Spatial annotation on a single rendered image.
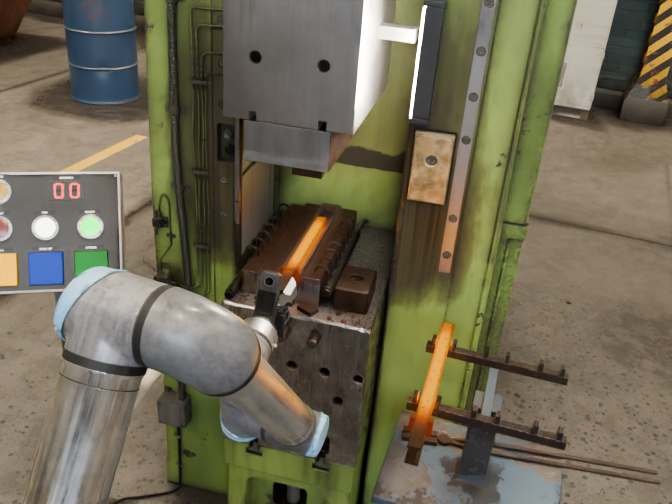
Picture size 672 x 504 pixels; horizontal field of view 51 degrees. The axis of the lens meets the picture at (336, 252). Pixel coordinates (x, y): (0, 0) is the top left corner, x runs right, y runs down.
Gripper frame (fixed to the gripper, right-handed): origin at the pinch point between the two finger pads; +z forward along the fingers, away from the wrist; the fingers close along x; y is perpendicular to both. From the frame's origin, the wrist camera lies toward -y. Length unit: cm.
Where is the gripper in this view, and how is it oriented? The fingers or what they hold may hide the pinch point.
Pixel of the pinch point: (286, 277)
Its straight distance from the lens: 167.9
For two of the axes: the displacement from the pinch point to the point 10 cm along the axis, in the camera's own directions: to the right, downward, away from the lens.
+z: 2.4, -4.8, 8.4
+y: -0.6, 8.6, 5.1
